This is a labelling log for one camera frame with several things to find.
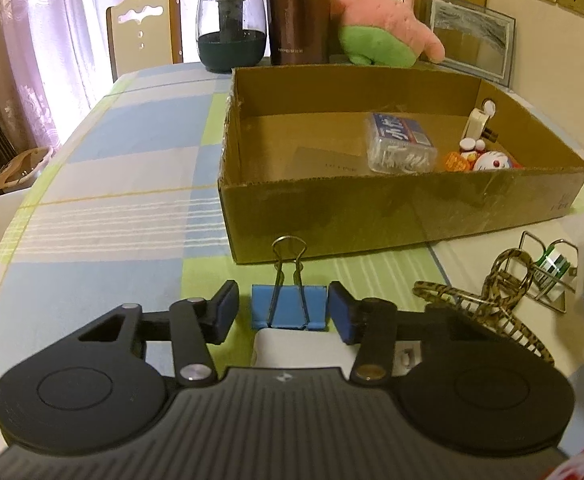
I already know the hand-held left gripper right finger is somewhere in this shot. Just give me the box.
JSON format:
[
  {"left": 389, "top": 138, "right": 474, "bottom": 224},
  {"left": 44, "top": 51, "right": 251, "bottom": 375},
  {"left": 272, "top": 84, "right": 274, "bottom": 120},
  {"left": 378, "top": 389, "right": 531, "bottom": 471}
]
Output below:
[{"left": 328, "top": 282, "right": 493, "bottom": 385}]

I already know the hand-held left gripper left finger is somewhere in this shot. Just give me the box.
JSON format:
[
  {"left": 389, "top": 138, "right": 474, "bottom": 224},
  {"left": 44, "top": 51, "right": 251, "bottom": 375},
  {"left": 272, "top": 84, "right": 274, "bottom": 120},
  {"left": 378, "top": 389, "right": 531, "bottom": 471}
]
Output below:
[{"left": 79, "top": 280, "right": 239, "bottom": 386}]

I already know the blue binder clip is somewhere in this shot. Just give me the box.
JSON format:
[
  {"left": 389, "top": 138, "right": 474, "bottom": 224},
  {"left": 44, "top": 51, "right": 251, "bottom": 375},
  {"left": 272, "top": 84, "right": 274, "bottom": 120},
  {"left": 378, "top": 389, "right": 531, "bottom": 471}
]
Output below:
[{"left": 251, "top": 236, "right": 329, "bottom": 331}]

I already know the metal wire rack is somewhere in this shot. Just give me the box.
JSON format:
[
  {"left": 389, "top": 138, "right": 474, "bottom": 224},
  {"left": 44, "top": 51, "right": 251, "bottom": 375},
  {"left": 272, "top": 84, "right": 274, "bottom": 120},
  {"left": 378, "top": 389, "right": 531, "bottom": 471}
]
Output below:
[{"left": 519, "top": 231, "right": 580, "bottom": 313}]

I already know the white rounded plastic case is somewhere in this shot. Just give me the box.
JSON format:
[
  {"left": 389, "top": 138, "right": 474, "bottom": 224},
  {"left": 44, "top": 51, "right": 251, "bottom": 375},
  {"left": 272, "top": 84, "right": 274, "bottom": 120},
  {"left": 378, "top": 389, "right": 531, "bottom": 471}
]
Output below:
[{"left": 251, "top": 329, "right": 423, "bottom": 378}]

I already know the green and white jar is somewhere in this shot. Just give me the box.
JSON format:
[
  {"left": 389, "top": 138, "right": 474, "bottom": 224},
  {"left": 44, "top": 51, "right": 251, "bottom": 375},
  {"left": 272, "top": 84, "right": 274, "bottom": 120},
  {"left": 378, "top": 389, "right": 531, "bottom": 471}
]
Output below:
[{"left": 534, "top": 241, "right": 579, "bottom": 278}]

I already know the leopard print hair claw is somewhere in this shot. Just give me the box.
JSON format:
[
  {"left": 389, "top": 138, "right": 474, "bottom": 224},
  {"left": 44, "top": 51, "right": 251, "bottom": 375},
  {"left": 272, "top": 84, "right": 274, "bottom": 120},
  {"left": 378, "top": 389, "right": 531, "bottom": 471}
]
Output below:
[{"left": 413, "top": 247, "right": 555, "bottom": 366}]

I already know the brown cardboard box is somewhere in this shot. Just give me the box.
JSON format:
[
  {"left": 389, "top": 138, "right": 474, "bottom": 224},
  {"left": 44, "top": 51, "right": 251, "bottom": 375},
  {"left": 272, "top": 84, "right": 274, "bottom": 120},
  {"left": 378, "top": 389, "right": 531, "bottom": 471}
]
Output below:
[{"left": 218, "top": 65, "right": 584, "bottom": 265}]

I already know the clear plastic toothpick box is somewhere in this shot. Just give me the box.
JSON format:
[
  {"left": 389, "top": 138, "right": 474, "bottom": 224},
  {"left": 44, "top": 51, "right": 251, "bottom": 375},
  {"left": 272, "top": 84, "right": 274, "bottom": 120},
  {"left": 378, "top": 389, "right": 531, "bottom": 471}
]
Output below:
[{"left": 367, "top": 112, "right": 439, "bottom": 173}]

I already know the blue cat toy figurine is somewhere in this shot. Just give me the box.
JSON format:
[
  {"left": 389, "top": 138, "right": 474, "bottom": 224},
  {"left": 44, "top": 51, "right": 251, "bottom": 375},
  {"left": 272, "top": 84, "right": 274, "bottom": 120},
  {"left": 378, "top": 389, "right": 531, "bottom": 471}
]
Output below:
[{"left": 439, "top": 139, "right": 523, "bottom": 173}]

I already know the beige plug adapter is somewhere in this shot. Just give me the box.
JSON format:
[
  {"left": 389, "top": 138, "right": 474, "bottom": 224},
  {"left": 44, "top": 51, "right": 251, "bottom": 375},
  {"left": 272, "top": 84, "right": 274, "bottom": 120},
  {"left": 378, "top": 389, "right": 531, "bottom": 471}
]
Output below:
[{"left": 464, "top": 100, "right": 500, "bottom": 143}]

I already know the round basket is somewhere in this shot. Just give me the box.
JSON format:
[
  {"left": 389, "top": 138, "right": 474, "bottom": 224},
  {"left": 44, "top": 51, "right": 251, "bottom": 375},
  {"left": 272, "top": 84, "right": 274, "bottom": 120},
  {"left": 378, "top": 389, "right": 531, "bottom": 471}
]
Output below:
[{"left": 0, "top": 146, "right": 55, "bottom": 193}]

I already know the glass teapot with dark base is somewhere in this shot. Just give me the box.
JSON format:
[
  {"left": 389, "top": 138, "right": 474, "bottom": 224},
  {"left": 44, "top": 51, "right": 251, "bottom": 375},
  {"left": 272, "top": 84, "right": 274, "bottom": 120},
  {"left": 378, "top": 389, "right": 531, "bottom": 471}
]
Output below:
[{"left": 196, "top": 0, "right": 265, "bottom": 73}]

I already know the cream wooden chair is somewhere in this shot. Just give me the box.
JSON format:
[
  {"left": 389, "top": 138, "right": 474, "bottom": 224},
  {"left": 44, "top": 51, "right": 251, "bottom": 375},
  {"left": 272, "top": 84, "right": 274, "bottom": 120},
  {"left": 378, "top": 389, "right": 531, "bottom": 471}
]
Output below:
[{"left": 106, "top": 0, "right": 183, "bottom": 83}]

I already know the pink starfish plush toy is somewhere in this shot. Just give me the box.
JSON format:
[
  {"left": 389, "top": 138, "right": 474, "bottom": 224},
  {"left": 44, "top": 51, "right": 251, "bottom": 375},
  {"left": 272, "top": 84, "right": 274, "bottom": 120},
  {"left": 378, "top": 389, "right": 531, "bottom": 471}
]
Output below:
[{"left": 333, "top": 0, "right": 445, "bottom": 67}]

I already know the brown metal thermos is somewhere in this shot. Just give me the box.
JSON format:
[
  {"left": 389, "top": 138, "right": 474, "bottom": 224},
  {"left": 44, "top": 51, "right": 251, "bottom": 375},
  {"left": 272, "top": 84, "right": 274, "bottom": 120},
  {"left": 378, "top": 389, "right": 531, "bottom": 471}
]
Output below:
[{"left": 265, "top": 0, "right": 331, "bottom": 66}]

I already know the pink sheer curtain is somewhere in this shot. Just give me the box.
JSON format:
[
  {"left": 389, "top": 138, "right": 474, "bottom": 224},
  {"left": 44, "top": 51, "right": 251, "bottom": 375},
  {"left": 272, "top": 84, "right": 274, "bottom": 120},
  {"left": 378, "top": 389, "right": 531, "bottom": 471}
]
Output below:
[{"left": 0, "top": 0, "right": 267, "bottom": 151}]

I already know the glass picture frame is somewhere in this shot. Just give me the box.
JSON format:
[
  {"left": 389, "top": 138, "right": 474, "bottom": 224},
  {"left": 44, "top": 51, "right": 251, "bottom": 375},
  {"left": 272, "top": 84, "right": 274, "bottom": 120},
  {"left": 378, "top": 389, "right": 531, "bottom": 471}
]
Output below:
[{"left": 424, "top": 0, "right": 518, "bottom": 86}]

